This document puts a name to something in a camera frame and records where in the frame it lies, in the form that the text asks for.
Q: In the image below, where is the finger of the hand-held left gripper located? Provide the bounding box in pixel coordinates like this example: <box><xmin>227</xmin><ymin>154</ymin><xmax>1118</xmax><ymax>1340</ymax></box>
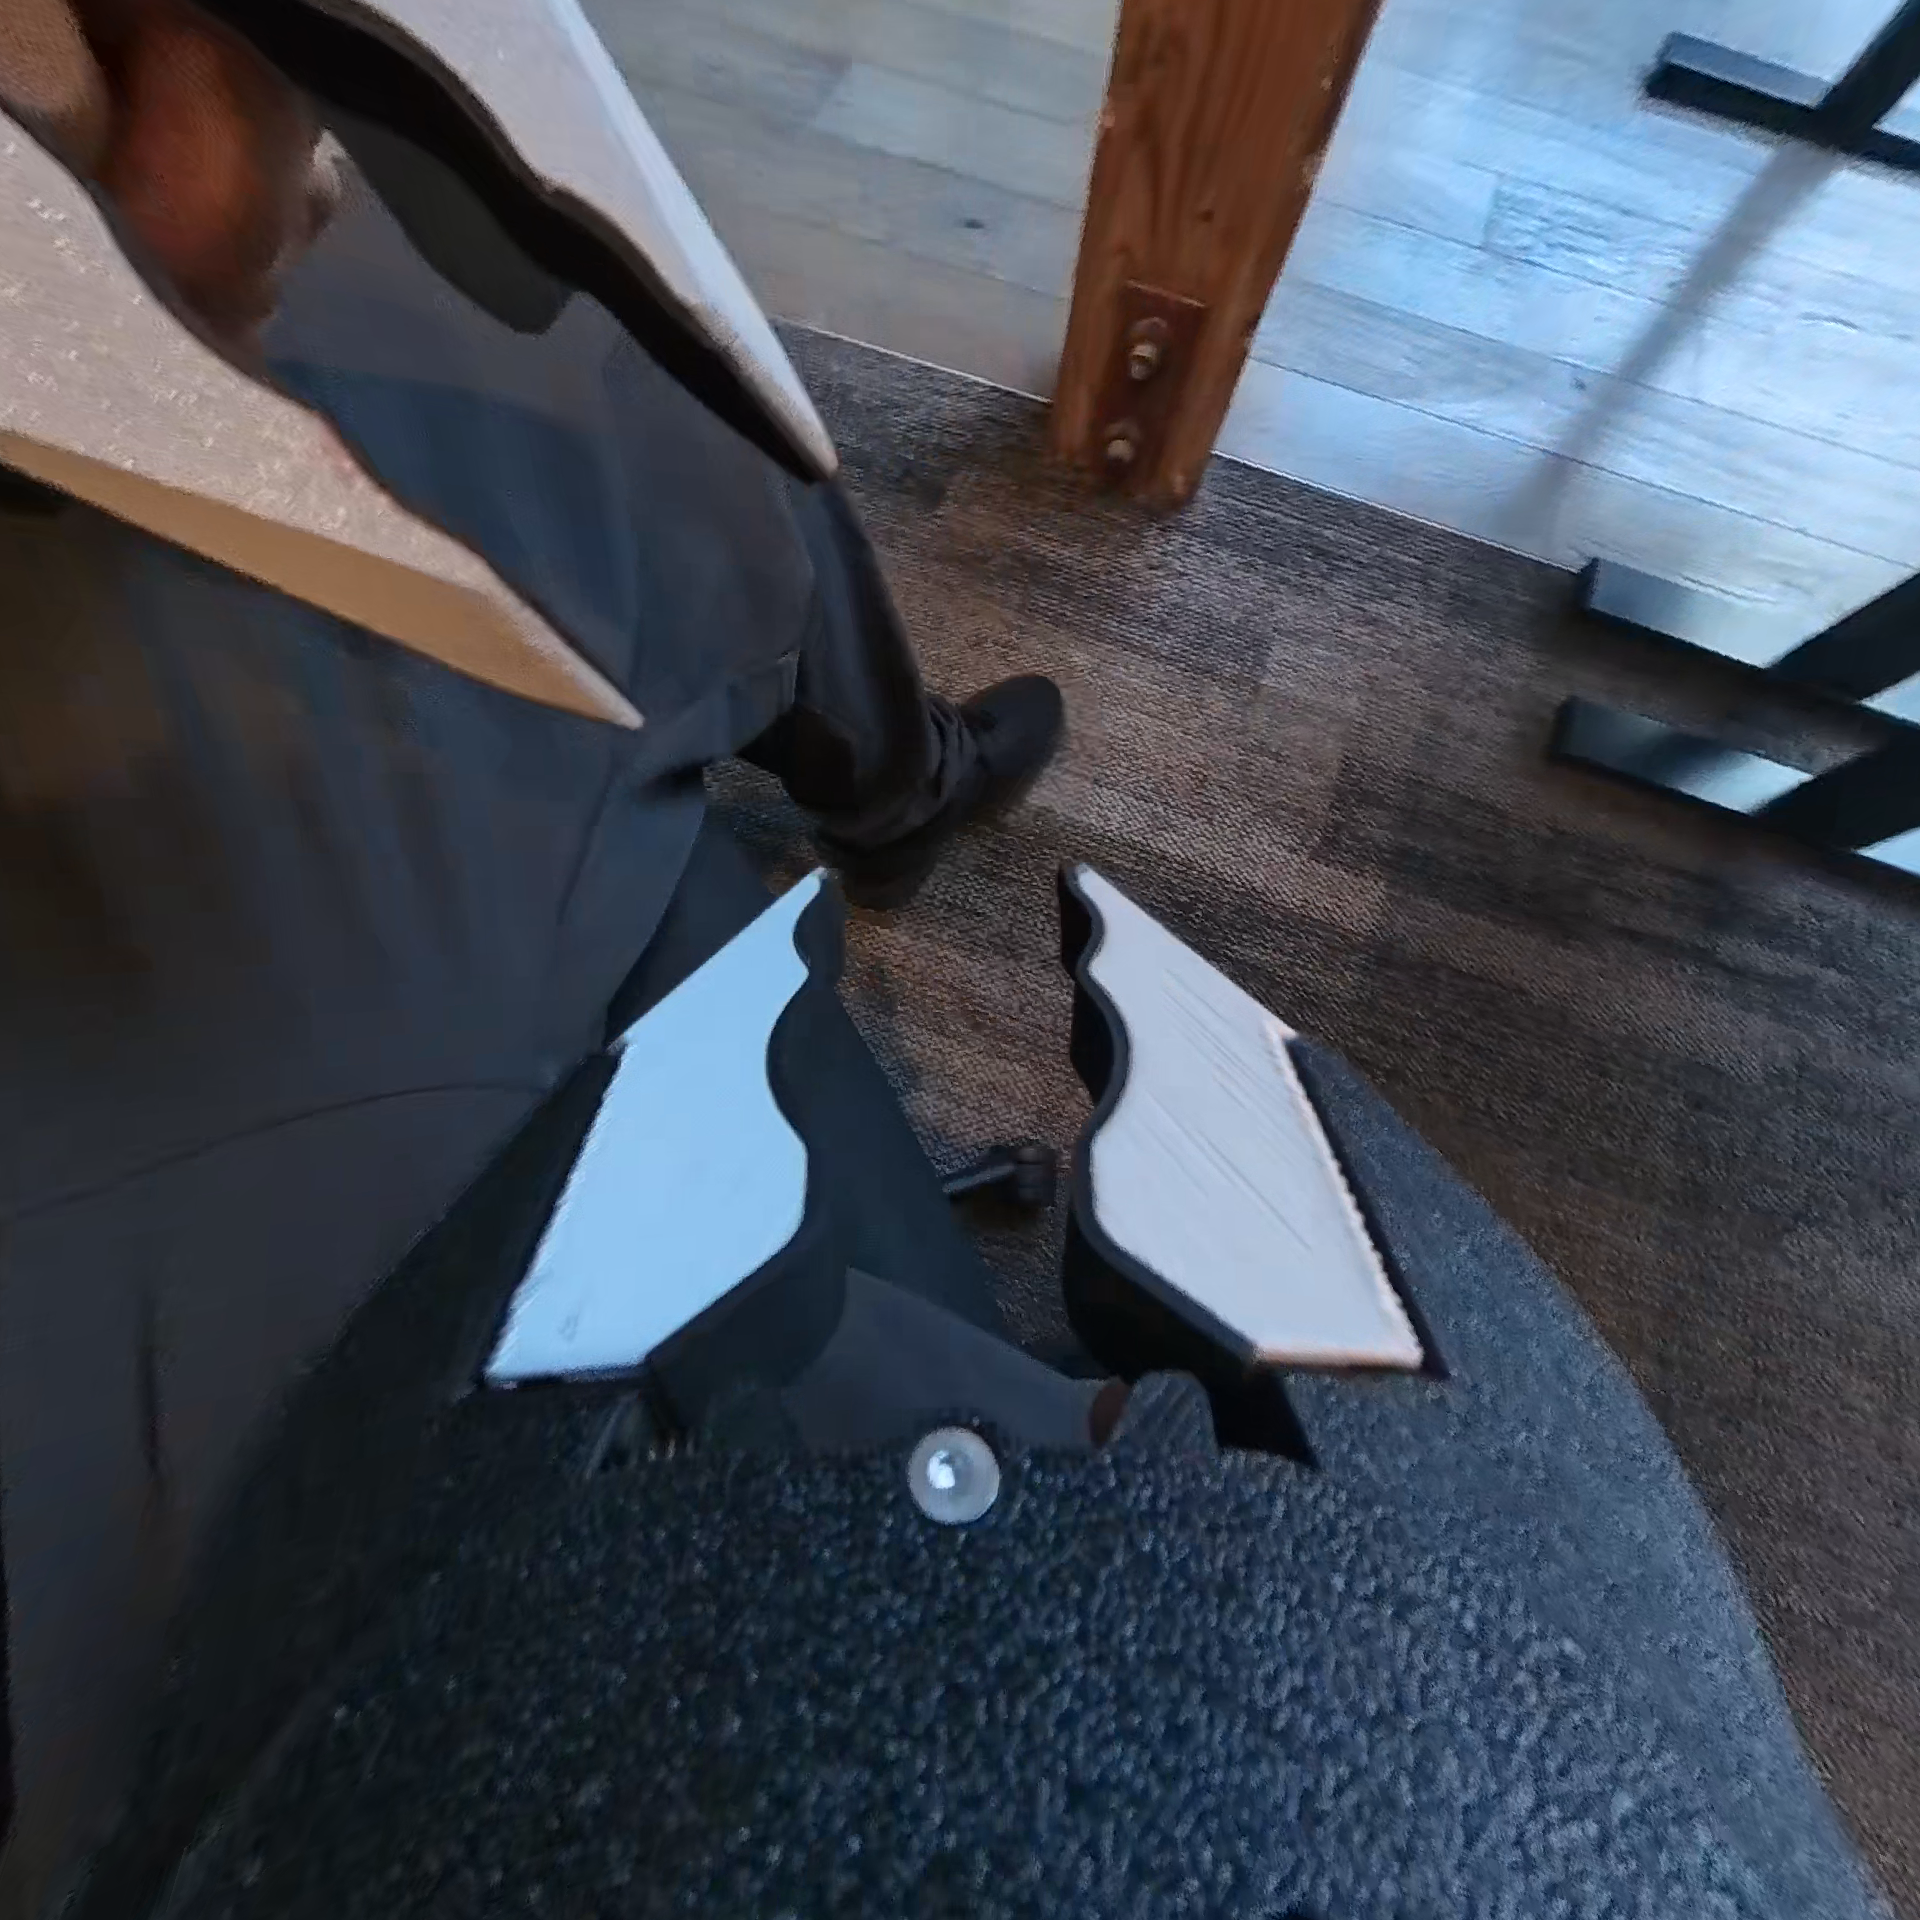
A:
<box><xmin>227</xmin><ymin>0</ymin><xmax>847</xmax><ymax>486</ymax></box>
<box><xmin>0</xmin><ymin>106</ymin><xmax>653</xmax><ymax>736</ymax></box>

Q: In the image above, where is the black metal frame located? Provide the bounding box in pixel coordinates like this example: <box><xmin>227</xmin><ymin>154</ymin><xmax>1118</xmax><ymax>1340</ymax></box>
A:
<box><xmin>1643</xmin><ymin>0</ymin><xmax>1920</xmax><ymax>171</ymax></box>

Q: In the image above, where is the black desk leg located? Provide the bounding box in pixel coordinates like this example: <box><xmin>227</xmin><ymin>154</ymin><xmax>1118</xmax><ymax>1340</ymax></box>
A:
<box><xmin>1575</xmin><ymin>504</ymin><xmax>1920</xmax><ymax>706</ymax></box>
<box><xmin>1547</xmin><ymin>696</ymin><xmax>1920</xmax><ymax>893</ymax></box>

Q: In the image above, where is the person's black shoe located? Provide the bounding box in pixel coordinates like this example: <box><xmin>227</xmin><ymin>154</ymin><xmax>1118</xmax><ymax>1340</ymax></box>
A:
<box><xmin>900</xmin><ymin>673</ymin><xmax>1073</xmax><ymax>843</ymax></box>

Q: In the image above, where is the person's left hand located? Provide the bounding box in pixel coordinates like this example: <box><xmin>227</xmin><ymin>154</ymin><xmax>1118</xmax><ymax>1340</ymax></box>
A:
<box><xmin>94</xmin><ymin>0</ymin><xmax>327</xmax><ymax>341</ymax></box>

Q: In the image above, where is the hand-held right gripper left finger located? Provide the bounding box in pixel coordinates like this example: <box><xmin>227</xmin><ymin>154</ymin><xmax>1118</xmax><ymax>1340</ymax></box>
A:
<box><xmin>484</xmin><ymin>867</ymin><xmax>854</xmax><ymax>1426</ymax></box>

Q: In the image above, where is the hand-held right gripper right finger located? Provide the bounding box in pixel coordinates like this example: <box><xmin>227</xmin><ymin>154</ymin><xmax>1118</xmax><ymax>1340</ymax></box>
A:
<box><xmin>1057</xmin><ymin>864</ymin><xmax>1427</xmax><ymax>1461</ymax></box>

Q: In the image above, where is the wooden post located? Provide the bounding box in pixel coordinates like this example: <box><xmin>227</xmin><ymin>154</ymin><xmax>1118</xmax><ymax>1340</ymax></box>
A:
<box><xmin>1048</xmin><ymin>0</ymin><xmax>1385</xmax><ymax>511</ymax></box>

